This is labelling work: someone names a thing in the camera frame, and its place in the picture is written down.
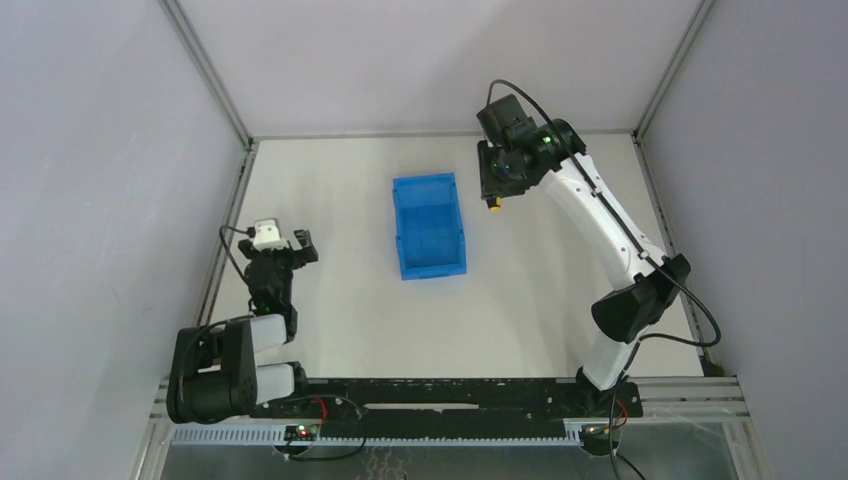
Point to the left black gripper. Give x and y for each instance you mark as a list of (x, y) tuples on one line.
[(274, 251)]

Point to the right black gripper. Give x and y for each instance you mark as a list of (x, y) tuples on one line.
[(490, 195)]

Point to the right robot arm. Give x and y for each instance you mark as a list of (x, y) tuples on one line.
[(645, 280)]

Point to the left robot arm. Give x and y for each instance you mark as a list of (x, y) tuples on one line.
[(215, 374)]

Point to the blue plastic bin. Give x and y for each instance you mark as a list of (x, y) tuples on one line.
[(430, 236)]

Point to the left circuit board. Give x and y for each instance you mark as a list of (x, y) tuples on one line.
[(301, 432)]

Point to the circuit board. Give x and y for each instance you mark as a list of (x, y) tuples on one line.
[(598, 441), (301, 432)]

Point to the right circuit board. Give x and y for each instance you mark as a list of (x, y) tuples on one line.
[(598, 441)]

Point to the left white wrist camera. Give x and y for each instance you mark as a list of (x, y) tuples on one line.
[(268, 235)]

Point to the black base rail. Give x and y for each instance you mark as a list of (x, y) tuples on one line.
[(476, 408)]

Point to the white cable duct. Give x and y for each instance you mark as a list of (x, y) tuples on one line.
[(279, 435)]

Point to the aluminium frame profile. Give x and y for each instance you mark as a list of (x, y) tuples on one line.
[(180, 21)]

